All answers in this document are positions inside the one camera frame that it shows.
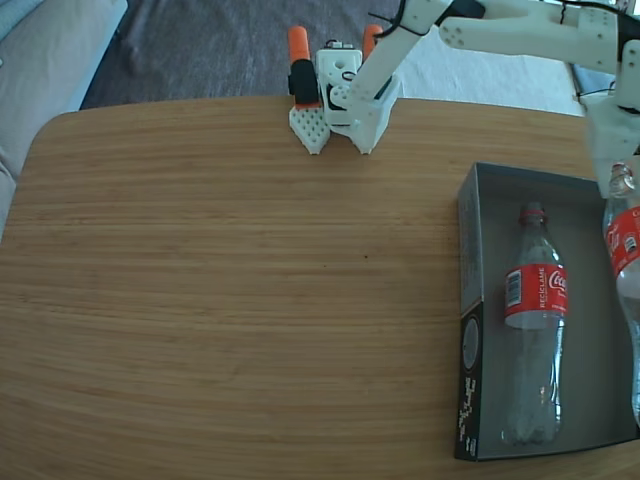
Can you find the clear bottle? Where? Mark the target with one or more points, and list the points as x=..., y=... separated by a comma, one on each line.
x=537, y=295
x=625, y=240

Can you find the blue-grey blanket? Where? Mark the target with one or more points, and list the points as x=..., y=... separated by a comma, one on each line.
x=595, y=82

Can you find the orange and black clamp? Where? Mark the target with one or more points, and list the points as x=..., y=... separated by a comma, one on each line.
x=302, y=80
x=371, y=37

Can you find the dark grey rug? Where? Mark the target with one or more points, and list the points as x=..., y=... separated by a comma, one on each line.
x=210, y=50

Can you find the light grey sofa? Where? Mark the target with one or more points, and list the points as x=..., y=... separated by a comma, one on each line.
x=45, y=75
x=480, y=80

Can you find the grey cardboard box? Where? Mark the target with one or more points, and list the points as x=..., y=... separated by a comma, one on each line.
x=585, y=240

